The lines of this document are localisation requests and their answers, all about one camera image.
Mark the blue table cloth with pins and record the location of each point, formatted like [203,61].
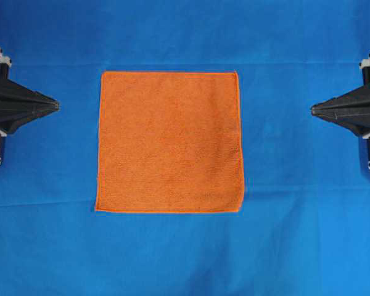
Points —
[304,225]

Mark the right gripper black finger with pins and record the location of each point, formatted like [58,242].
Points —
[359,97]
[355,120]

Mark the orange microfibre towel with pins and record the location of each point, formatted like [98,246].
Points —
[170,142]

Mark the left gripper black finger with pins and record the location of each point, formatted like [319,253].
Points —
[13,91]
[12,120]

